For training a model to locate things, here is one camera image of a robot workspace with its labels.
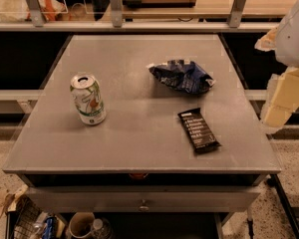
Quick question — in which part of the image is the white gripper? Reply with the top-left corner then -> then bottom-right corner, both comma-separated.
254,0 -> 299,129

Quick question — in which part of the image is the blue chip bag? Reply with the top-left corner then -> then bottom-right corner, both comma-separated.
148,59 -> 215,95

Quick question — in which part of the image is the green white 7up can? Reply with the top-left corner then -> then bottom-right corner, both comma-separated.
70,74 -> 106,125

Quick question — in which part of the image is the orange white bag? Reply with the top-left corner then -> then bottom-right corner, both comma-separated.
0,0 -> 68,22

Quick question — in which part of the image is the black snack bar wrapper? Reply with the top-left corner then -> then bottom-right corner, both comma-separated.
178,108 -> 220,154

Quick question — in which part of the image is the grey drawer with knob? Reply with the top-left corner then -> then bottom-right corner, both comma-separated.
27,187 -> 260,213

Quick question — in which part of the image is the clear plastic bottle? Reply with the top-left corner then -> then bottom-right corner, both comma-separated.
91,218 -> 114,239

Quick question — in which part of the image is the paper cup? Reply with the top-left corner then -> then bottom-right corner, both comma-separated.
69,212 -> 95,239

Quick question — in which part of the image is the blue packet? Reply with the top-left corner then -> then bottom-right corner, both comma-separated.
42,217 -> 57,239

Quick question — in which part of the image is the wire basket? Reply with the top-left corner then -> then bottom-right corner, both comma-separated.
6,197 -> 41,239

